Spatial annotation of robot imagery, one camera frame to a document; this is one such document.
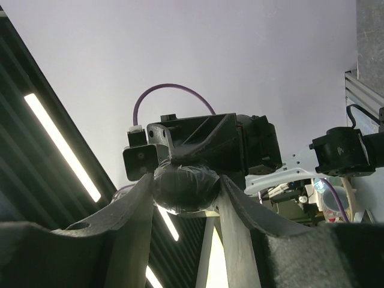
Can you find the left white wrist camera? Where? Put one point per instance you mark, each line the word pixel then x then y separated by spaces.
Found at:
pixel 139 156

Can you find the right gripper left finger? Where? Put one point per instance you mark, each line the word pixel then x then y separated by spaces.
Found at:
pixel 107 249

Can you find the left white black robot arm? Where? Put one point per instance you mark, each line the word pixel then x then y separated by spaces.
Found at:
pixel 241 153

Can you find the black earbud charging case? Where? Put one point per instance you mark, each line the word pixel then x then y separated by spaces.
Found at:
pixel 185 190

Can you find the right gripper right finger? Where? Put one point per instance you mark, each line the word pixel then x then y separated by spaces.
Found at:
pixel 264 249

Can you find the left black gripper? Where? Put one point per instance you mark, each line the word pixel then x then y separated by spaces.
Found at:
pixel 215 141

